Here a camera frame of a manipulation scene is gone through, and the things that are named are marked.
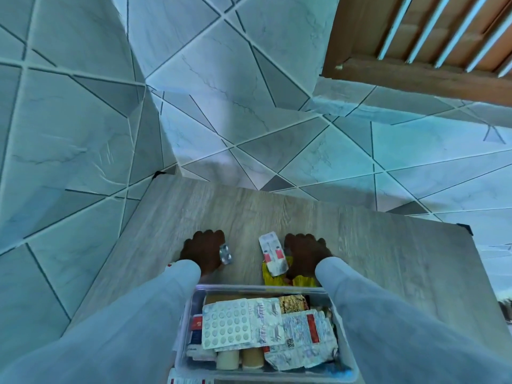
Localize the person's right hand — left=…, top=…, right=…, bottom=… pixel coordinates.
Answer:
left=283, top=233, right=334, bottom=280

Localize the person's left hand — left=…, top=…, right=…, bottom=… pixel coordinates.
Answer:
left=179, top=230, right=226, bottom=277

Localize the white red blister strip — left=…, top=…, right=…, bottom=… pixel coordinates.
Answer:
left=263, top=309, right=339, bottom=373
left=258, top=231, right=290, bottom=277

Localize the person's left forearm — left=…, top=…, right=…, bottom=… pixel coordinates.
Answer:
left=0, top=259, right=202, bottom=384

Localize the person's right forearm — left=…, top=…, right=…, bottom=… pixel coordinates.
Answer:
left=315, top=256, right=512, bottom=384

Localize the yellow packet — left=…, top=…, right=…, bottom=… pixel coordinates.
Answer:
left=262, top=261, right=317, bottom=287

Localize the brown gold sachet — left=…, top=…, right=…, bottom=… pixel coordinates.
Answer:
left=278, top=294, right=310, bottom=315

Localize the large silver pill blister pack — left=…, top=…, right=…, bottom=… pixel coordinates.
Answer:
left=201, top=298, right=287, bottom=351

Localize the red white medicine box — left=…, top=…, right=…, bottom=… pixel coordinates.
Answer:
left=190, top=314, right=205, bottom=345

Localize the crumpled white red blister strip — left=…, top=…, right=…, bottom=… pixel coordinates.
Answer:
left=263, top=309, right=339, bottom=373

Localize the clear plastic container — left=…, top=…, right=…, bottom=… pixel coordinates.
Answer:
left=173, top=284, right=359, bottom=384

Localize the beige bandage roll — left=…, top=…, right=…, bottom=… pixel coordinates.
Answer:
left=217, top=349, right=241, bottom=371
left=242, top=347, right=265, bottom=371

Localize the dark object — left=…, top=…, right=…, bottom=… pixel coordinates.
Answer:
left=497, top=291, right=512, bottom=323

